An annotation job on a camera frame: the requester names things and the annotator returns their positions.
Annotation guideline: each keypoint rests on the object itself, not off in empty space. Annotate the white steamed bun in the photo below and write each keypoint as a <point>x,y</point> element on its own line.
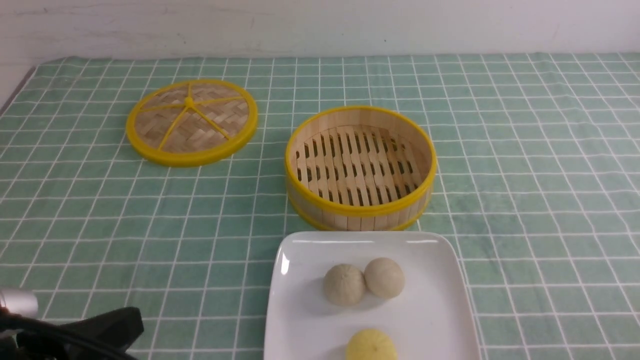
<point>384,278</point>

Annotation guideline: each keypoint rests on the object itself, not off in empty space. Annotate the yellow steamed bun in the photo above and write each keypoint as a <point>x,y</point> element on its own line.
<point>370,344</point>

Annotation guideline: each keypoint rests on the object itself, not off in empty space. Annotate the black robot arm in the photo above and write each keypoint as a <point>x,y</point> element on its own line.
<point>106,336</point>

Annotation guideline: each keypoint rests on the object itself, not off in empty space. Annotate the beige steamed bun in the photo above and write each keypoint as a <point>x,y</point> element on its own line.
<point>344,285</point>

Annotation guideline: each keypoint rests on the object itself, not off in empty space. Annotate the white square plate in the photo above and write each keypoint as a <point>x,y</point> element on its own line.
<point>431,319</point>

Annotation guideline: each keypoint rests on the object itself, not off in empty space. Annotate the yellow-rimmed bamboo steamer basket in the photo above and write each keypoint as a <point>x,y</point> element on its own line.
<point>360,168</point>

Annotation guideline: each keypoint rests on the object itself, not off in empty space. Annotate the yellow-rimmed bamboo steamer lid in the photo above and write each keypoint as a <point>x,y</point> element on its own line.
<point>192,123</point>

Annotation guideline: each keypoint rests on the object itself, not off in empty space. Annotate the green checkered tablecloth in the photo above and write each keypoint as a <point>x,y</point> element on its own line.
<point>537,191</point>

